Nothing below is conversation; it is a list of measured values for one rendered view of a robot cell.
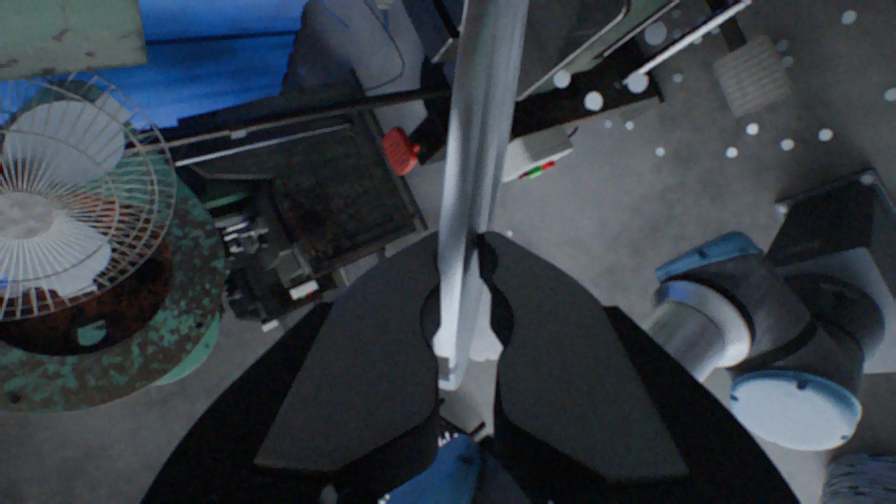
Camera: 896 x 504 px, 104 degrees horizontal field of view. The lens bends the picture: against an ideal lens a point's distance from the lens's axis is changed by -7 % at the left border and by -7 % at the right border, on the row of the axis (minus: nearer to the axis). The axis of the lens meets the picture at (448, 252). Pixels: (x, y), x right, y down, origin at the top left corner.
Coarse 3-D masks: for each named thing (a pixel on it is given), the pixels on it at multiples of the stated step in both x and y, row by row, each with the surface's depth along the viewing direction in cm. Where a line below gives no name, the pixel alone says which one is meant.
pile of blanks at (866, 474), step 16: (832, 464) 96; (848, 464) 90; (864, 464) 87; (880, 464) 85; (832, 480) 91; (848, 480) 87; (864, 480) 84; (880, 480) 82; (832, 496) 87; (848, 496) 83; (864, 496) 81; (880, 496) 79
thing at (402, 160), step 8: (392, 128) 60; (400, 128) 60; (384, 136) 63; (392, 136) 61; (400, 136) 60; (384, 144) 63; (392, 144) 62; (400, 144) 60; (408, 144) 60; (416, 144) 63; (392, 152) 62; (400, 152) 61; (408, 152) 60; (392, 160) 63; (400, 160) 62; (408, 160) 60; (416, 160) 61; (400, 168) 63; (408, 168) 61
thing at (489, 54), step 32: (480, 0) 8; (512, 0) 11; (480, 32) 8; (512, 32) 14; (480, 64) 8; (512, 64) 25; (480, 96) 9; (512, 96) 27; (480, 128) 9; (448, 160) 9; (480, 160) 9; (448, 192) 9; (480, 192) 11; (448, 224) 10; (480, 224) 14; (448, 256) 10; (448, 288) 11; (480, 288) 26; (448, 320) 11; (448, 352) 13; (448, 384) 15
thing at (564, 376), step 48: (480, 240) 11; (528, 288) 9; (576, 288) 9; (528, 336) 8; (576, 336) 8; (528, 384) 7; (576, 384) 7; (624, 384) 7; (528, 432) 6; (576, 432) 6; (624, 432) 6; (528, 480) 7; (576, 480) 6; (624, 480) 5; (672, 480) 5
